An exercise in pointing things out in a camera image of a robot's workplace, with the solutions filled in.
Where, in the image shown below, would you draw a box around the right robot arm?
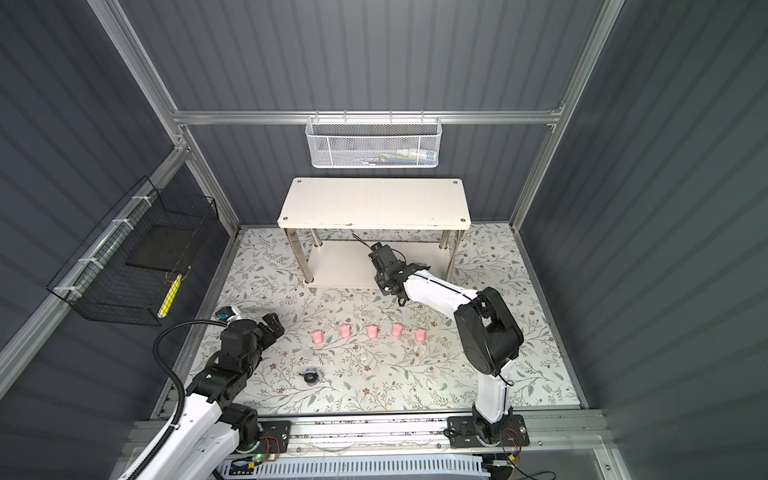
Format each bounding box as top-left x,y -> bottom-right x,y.
368,242 -> 524,445

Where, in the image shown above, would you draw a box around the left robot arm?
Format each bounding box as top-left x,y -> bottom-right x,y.
121,307 -> 290,479

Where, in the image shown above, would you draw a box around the white two-tier shelf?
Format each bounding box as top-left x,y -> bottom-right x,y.
278,177 -> 471,289

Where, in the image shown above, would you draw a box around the dark purple toy left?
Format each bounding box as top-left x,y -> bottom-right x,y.
301,368 -> 321,385

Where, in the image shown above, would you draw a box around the yellow label tag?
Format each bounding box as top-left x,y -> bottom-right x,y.
157,274 -> 183,319

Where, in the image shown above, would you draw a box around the floral patterned mat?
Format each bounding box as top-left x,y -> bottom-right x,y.
218,223 -> 580,415

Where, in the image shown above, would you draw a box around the items in white basket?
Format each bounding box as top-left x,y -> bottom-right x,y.
355,148 -> 439,168

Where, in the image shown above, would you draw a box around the black pad in basket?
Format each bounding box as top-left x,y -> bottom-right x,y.
125,225 -> 204,273

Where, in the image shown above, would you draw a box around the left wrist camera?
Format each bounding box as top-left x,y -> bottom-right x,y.
215,306 -> 242,323

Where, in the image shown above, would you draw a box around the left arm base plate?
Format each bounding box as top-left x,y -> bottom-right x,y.
236,421 -> 292,457

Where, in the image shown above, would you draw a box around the black wire mesh basket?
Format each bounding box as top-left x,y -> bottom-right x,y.
47,181 -> 219,326

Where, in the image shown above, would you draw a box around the white wire mesh basket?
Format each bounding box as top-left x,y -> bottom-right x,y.
305,119 -> 443,169

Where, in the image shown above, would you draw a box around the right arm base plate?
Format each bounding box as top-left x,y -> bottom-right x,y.
443,414 -> 530,449

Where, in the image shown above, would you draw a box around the white ribbed cable duct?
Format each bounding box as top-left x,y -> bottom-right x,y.
214,454 -> 490,479

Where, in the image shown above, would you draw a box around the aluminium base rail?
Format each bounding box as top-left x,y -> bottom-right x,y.
259,409 -> 615,458

